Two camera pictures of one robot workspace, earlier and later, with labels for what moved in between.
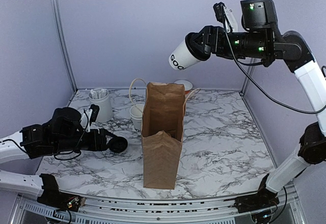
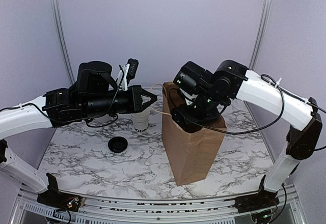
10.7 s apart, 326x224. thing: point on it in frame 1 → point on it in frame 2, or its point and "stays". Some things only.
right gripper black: [219, 47] → [188, 119]
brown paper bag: [162, 135] → [192, 155]
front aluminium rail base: [289, 209] stays
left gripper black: [101, 144] → [136, 105]
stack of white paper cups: [136, 112] stays
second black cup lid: [118, 144] stays
